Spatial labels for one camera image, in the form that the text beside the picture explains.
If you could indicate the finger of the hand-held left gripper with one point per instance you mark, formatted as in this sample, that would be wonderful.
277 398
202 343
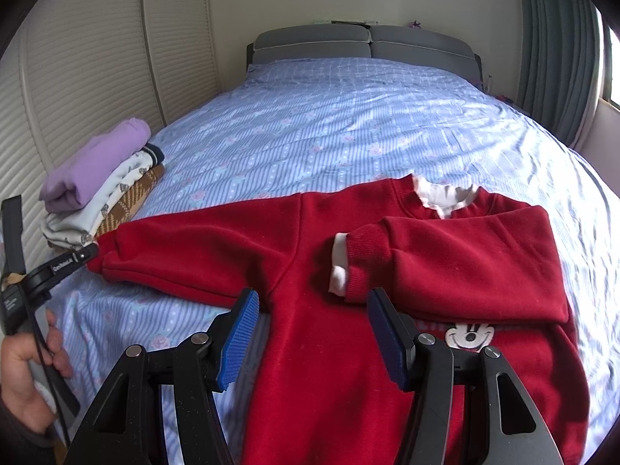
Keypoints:
72 260

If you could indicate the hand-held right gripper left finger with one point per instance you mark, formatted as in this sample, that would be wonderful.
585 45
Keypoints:
240 339

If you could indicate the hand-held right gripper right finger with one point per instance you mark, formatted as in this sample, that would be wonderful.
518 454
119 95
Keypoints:
387 344

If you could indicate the red sweater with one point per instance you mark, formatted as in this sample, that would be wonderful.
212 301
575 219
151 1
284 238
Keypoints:
315 261

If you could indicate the person's left forearm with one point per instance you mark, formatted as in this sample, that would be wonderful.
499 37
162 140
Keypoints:
19 445

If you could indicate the person's left hand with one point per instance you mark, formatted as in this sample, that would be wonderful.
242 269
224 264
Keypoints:
19 378

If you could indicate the folded white printed garment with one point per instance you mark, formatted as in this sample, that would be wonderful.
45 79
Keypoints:
97 208

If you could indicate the folded brown plaid garment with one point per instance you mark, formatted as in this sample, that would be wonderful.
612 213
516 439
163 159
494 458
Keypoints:
127 199

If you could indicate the folded purple garment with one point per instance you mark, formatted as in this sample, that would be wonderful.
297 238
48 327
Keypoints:
92 164

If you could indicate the white louvered wardrobe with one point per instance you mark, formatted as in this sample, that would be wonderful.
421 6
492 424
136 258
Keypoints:
87 72

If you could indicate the blue striped duvet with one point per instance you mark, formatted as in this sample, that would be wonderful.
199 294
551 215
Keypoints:
315 121

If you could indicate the grey padded headboard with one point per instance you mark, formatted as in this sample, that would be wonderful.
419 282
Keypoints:
363 43

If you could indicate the grey-green curtain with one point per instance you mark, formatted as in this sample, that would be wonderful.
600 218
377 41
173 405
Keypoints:
557 48

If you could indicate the window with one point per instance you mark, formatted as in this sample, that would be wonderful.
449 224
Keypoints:
611 68

